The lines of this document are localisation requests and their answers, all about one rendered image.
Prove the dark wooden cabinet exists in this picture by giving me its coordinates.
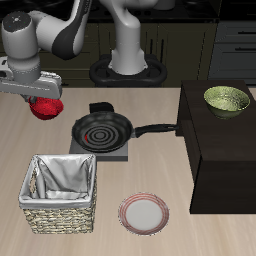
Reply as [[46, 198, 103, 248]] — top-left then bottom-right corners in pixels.
[[175, 79, 256, 215]]

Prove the black frying pan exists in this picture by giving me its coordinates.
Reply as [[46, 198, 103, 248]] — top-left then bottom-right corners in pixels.
[[71, 111, 179, 154]]

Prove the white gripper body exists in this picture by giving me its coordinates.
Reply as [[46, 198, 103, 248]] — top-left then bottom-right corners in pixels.
[[0, 68, 64, 101]]

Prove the red bowl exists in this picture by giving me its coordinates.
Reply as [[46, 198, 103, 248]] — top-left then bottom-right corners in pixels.
[[28, 96, 65, 121]]

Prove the white plate with red rings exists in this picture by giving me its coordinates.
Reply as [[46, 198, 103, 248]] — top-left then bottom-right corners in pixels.
[[117, 192, 170, 237]]

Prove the woven basket with white lining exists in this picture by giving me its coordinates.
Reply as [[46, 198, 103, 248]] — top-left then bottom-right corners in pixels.
[[18, 153, 98, 235]]

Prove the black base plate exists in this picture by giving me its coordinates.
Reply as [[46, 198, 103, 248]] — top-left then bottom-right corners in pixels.
[[88, 53, 168, 85]]

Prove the dark grey stove plate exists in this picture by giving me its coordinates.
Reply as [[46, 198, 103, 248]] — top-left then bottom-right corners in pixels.
[[68, 134, 129, 163]]

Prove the green bowl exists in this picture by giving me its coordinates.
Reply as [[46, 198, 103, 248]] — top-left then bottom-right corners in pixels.
[[203, 85, 251, 120]]

